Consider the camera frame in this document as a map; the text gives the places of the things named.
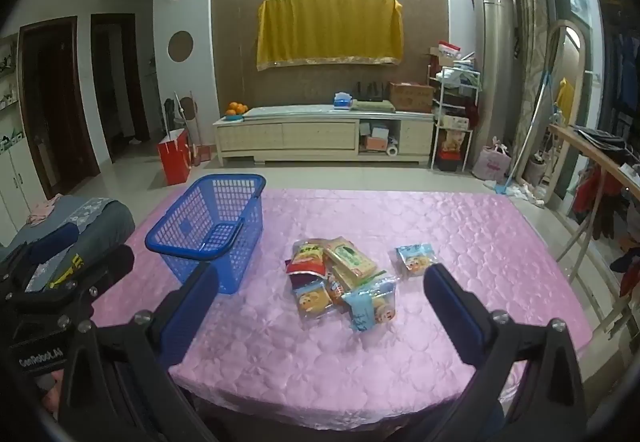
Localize blue plastic basket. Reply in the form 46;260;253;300
145;173;267;295

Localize dark wooden door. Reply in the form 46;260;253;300
19;16;98;200

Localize wooden folding table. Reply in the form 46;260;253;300
547;122;640;338

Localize red paper bag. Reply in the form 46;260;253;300
157;127;191;186

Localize black router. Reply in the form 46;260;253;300
352;82;386;103

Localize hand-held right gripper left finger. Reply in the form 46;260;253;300
56;263;221;442

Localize silver standing air conditioner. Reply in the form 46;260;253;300
472;0;521;173

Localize brown cardboard box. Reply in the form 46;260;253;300
389;82;435;114

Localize grey covered sofa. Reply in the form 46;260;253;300
0;194;137;295

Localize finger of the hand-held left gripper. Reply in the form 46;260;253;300
7;244;136;323
0;226;81;295

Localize hanging clothes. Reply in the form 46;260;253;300
575;162;640;303

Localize cream green snack packet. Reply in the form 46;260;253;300
324;236;378;279

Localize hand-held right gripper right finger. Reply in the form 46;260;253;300
423;263;590;442

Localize yellow cloth cover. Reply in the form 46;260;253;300
256;0;404;71

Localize green folded cloth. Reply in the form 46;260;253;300
350;99;396;113

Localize patterned curtain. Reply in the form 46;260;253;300
500;0;551;183

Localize purple snack packet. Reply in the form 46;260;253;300
285;259;326;290

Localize white metal rack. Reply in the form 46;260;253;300
430;64;483;173

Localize arched standing mirror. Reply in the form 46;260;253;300
517;19;588;208

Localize pink bag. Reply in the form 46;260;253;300
471;142;512;181

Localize small light blue snack packet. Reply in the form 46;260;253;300
395;243;440;279

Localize pink quilted tablecloth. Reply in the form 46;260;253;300
92;187;593;433

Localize small red orange snack packet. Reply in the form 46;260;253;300
325;277;351;305

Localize cream TV cabinet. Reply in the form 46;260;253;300
212;104;436;168

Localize pink cloth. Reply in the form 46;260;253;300
27;194;63;225

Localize blue mop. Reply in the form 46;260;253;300
495;39;556;195

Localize brown round wall decoration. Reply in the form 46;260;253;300
167;31;195;63

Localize large light blue snack packet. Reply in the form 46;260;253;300
345;274;399;334

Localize broom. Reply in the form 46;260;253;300
172;92;202;168

